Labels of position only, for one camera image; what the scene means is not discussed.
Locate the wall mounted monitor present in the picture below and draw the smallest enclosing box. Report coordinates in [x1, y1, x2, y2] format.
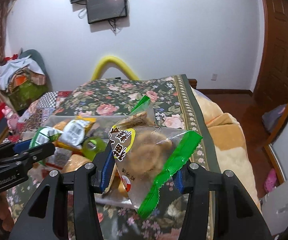
[86, 0, 128, 24]

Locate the green-edged clear cake bag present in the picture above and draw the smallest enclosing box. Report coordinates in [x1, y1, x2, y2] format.
[108, 95, 202, 219]

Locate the red white snack bag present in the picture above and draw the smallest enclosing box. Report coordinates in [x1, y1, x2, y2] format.
[45, 147, 72, 170]

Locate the green snack packet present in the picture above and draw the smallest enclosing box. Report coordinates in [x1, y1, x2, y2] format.
[29, 126, 63, 166]

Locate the green floral bedspread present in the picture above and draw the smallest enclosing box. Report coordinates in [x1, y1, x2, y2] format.
[4, 74, 222, 240]

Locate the patchwork quilt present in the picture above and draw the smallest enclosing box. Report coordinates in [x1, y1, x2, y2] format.
[3, 91, 72, 142]

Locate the beige fleece blanket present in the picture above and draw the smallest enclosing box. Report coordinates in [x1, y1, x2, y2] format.
[192, 89, 261, 209]

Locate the white yellow snack packet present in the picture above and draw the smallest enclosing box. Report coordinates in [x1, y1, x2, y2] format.
[57, 118, 96, 152]

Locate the orange cake clear packet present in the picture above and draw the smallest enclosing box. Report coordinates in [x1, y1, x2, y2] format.
[61, 154, 91, 173]

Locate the pink slipper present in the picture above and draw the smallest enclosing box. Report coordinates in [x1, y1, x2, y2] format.
[263, 168, 277, 193]

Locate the pile of clothes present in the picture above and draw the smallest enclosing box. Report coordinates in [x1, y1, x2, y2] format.
[0, 49, 49, 112]

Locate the brown wooden door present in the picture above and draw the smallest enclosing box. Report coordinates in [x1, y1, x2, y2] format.
[254, 0, 288, 144]

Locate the green jelly cup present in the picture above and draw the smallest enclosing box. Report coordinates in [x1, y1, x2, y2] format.
[82, 137, 107, 161]

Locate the clear plastic storage box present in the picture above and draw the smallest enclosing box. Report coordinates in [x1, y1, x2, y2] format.
[21, 114, 157, 205]

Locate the yellow curved foam tube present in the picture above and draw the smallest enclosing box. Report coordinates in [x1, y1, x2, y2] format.
[91, 56, 140, 80]

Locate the pink plush toy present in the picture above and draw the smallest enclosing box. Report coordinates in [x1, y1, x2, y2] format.
[2, 105, 19, 133]

